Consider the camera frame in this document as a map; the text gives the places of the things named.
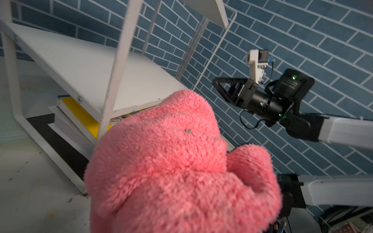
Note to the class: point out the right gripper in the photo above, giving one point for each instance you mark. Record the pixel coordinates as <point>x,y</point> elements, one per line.
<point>244,93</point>

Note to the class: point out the pink and grey cloth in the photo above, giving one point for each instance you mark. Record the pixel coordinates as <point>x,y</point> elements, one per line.
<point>167,170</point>

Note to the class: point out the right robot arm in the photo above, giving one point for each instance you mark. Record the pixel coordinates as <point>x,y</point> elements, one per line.
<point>300,191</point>

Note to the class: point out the white two-tier bookshelf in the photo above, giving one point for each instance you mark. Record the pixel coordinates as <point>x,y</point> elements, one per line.
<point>107,82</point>

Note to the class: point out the yellow book under shelf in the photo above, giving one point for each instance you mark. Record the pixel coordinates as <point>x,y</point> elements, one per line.
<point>75,125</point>

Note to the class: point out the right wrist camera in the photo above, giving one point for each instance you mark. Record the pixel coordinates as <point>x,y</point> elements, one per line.
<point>257,60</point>

